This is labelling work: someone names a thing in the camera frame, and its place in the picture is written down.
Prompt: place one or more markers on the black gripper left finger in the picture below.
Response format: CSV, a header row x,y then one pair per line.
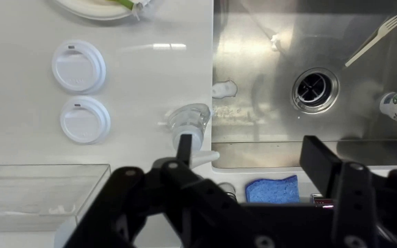
x,y
183,151

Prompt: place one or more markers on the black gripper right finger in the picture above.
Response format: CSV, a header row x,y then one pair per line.
x,y
320,164

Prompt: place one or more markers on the clear paper towel dispenser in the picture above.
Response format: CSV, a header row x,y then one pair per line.
x,y
40,197

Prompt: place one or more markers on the blue sponge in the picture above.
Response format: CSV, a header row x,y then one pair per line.
x,y
273,190

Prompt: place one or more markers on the white cup lid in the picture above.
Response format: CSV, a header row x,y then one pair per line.
x,y
84,120
79,66

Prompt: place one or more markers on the stainless steel sink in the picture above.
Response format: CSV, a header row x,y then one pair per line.
x,y
279,74

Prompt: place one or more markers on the white paper plate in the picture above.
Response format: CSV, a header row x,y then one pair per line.
x,y
103,10

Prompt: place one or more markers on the white plastic fork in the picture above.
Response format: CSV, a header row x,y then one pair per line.
x,y
381,32

